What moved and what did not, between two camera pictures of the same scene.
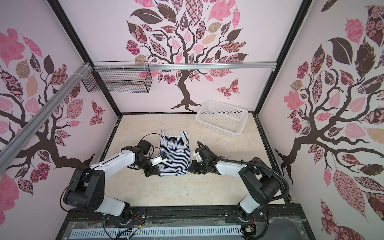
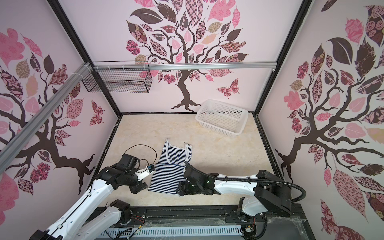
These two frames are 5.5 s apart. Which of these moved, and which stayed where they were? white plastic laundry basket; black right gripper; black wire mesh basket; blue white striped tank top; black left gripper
Moved: black right gripper; black left gripper; blue white striped tank top
Stayed: white plastic laundry basket; black wire mesh basket
